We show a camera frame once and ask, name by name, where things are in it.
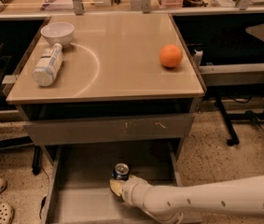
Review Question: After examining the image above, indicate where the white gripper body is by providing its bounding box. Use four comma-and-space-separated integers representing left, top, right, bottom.
122, 177, 152, 208

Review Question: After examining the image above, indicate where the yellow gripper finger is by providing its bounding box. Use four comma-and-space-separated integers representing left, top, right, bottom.
109, 178, 125, 197

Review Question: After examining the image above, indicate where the blue pepsi can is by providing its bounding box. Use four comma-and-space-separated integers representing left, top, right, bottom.
112, 163, 130, 180

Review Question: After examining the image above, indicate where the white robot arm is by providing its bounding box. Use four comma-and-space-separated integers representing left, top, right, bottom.
110, 175, 264, 224

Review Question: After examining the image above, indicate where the open grey middle drawer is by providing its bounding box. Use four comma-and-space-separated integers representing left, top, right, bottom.
41, 141, 181, 224

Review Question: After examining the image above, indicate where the grey top drawer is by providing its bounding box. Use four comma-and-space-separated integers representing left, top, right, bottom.
24, 114, 194, 146

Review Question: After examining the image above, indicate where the beige top drawer cabinet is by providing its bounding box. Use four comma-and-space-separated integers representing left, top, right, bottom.
7, 13, 205, 122

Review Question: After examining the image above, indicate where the black table leg with caster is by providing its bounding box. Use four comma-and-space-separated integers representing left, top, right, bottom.
215, 96, 240, 147

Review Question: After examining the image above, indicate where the lower beige perforated clog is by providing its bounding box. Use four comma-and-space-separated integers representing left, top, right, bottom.
0, 203, 14, 224

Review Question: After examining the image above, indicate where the orange fruit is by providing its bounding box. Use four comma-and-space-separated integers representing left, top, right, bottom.
160, 45, 183, 68

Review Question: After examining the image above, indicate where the clear plastic water bottle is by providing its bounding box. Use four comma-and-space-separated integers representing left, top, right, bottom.
33, 43, 63, 87

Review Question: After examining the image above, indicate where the white ceramic bowl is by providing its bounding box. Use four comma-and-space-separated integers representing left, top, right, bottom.
41, 22, 75, 48

